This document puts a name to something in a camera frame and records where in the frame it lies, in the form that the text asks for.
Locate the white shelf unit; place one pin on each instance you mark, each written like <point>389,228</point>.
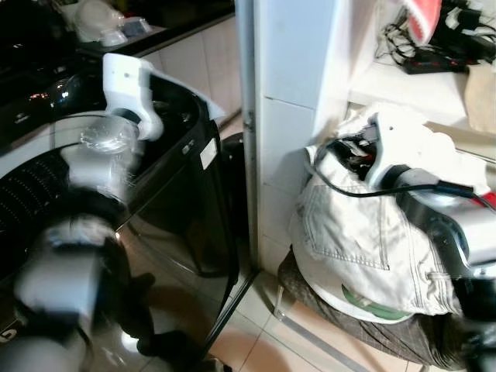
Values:
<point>291,54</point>

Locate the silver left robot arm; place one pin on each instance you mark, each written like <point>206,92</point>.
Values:
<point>93,167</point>

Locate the green garment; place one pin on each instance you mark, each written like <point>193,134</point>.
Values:
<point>372,308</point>

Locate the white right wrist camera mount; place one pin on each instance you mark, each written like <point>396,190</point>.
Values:
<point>387,147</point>

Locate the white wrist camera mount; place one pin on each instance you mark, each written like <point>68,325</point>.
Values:
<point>387,147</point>
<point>128,85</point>

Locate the black top-loading washing machine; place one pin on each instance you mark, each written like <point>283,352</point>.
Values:
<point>174,209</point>

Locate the black power strip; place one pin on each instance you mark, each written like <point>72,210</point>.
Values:
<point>434,62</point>

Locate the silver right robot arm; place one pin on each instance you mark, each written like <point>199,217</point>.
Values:
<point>449,225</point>

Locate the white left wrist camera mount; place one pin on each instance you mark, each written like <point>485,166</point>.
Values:
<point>128,85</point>

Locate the dark plaid laundry basket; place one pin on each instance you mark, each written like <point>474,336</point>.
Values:
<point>364,333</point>

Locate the white label sticker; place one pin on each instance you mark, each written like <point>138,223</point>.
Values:
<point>208,154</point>

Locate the clear plastic bag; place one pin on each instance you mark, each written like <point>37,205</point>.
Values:
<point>101,19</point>

